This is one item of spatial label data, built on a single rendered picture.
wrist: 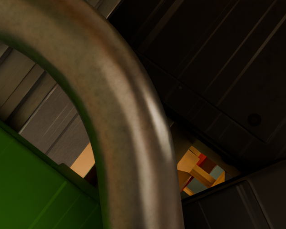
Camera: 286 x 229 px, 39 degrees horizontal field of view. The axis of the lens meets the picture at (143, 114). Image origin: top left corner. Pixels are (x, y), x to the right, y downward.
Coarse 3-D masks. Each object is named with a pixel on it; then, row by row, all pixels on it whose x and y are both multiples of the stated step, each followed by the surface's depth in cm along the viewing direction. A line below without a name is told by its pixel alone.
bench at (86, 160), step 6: (90, 144) 95; (84, 150) 95; (90, 150) 98; (84, 156) 97; (90, 156) 101; (78, 162) 96; (84, 162) 100; (90, 162) 104; (72, 168) 95; (78, 168) 99; (84, 168) 103; (84, 174) 106
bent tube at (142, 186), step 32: (0, 0) 14; (32, 0) 14; (64, 0) 14; (0, 32) 14; (32, 32) 14; (64, 32) 14; (96, 32) 14; (64, 64) 14; (96, 64) 14; (128, 64) 14; (96, 96) 14; (128, 96) 14; (96, 128) 14; (128, 128) 13; (160, 128) 14; (96, 160) 14; (128, 160) 13; (160, 160) 14; (128, 192) 13; (160, 192) 14; (128, 224) 13; (160, 224) 14
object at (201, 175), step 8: (200, 160) 351; (208, 160) 385; (200, 168) 335; (208, 168) 388; (184, 176) 333; (192, 176) 390; (200, 176) 330; (208, 176) 331; (224, 176) 332; (184, 184) 341; (208, 184) 329; (216, 184) 321
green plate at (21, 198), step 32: (0, 128) 17; (0, 160) 17; (32, 160) 17; (0, 192) 17; (32, 192) 17; (64, 192) 17; (96, 192) 24; (0, 224) 17; (32, 224) 17; (64, 224) 17; (96, 224) 17
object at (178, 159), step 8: (168, 120) 29; (176, 128) 31; (176, 136) 33; (184, 136) 36; (176, 144) 36; (184, 144) 40; (176, 152) 38; (184, 152) 43; (176, 160) 42; (88, 176) 30; (96, 176) 30; (96, 184) 29
